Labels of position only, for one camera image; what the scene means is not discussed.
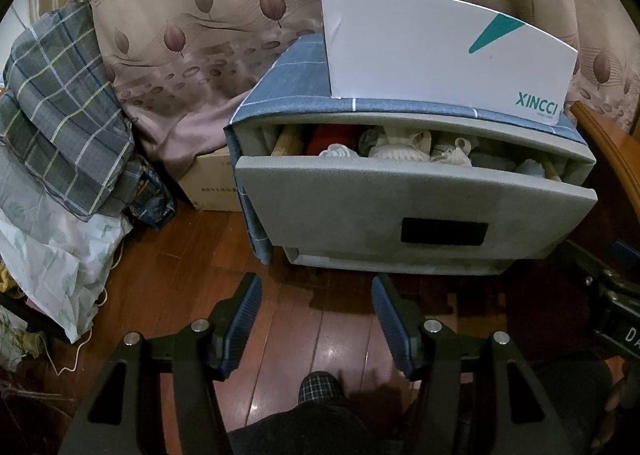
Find plaid slipper foot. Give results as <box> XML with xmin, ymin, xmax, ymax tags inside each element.
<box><xmin>298</xmin><ymin>371</ymin><xmax>346</xmax><ymax>405</ymax></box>

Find white cord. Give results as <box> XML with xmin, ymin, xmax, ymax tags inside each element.
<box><xmin>39</xmin><ymin>243</ymin><xmax>126</xmax><ymax>377</ymax></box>

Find cream bra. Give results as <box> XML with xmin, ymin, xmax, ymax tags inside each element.
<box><xmin>318</xmin><ymin>126</ymin><xmax>480</xmax><ymax>167</ymax></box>

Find white leaf print bedding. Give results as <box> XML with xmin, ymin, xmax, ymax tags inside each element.
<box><xmin>1</xmin><ymin>148</ymin><xmax>131</xmax><ymax>342</ymax></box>

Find grey fabric drawer cabinet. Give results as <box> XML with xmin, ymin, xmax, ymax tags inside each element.
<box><xmin>223</xmin><ymin>32</ymin><xmax>598</xmax><ymax>277</ymax></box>

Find grey plaid blanket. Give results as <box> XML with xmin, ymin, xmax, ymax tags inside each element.
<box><xmin>1</xmin><ymin>2</ymin><xmax>141</xmax><ymax>220</ymax></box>

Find grey drawer with wooden interior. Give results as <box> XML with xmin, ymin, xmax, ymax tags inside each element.
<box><xmin>229</xmin><ymin>127</ymin><xmax>597</xmax><ymax>274</ymax></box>

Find cardboard box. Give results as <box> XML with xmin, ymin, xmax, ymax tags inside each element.
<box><xmin>179</xmin><ymin>146</ymin><xmax>241</xmax><ymax>212</ymax></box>

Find red garment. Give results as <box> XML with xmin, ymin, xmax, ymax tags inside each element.
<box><xmin>306</xmin><ymin>124</ymin><xmax>357</xmax><ymax>155</ymax></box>

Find white XINCCI box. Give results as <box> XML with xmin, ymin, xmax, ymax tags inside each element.
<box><xmin>321</xmin><ymin>0</ymin><xmax>577</xmax><ymax>126</ymax></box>

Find wooden chair frame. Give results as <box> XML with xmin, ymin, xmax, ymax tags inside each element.
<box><xmin>570</xmin><ymin>102</ymin><xmax>640</xmax><ymax>216</ymax></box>

